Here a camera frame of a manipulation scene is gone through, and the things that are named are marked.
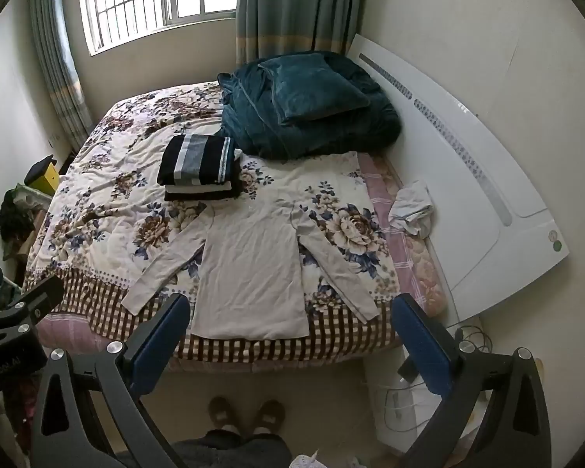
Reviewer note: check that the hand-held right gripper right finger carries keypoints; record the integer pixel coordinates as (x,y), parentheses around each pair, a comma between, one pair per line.
(421,336)

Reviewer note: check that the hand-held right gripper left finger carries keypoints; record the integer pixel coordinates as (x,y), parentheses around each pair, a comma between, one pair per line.
(162,327)

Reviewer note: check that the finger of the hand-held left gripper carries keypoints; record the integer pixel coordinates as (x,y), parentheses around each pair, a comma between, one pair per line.
(34,302)

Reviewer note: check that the beige long-sleeve shirt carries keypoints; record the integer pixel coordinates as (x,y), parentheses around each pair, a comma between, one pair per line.
(253,273)

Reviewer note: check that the stack of folded dark clothes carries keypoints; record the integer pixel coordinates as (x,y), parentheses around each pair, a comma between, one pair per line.
(200,163)

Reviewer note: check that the white bedside cabinet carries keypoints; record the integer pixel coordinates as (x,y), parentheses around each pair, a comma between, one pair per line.
(399,409)

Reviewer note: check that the cluttered side rack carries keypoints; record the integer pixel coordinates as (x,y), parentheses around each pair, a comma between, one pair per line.
(17,224)

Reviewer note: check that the pink checkered mattress sheet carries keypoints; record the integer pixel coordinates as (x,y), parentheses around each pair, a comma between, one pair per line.
(404,253)

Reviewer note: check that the brown slipper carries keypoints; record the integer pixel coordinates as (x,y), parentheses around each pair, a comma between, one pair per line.
(269,415)
(220,412)

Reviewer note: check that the floral bed blanket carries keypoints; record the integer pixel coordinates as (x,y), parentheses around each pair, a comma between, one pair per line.
(185,214)

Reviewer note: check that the yellow box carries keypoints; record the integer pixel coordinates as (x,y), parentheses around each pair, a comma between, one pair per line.
(46,175)

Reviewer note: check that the crumpled white cloth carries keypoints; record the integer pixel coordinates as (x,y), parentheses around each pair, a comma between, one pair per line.
(412,207)

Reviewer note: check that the white headboard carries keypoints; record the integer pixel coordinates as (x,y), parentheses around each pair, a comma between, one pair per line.
(468,190)

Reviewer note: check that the teal window curtain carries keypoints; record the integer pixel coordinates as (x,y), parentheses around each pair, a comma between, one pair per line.
(292,7)
(58,63)

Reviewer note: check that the teal folded quilt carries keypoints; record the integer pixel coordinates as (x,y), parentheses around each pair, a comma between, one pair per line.
(302,112)

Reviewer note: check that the teal pillow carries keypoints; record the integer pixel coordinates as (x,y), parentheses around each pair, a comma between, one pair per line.
(312,88)

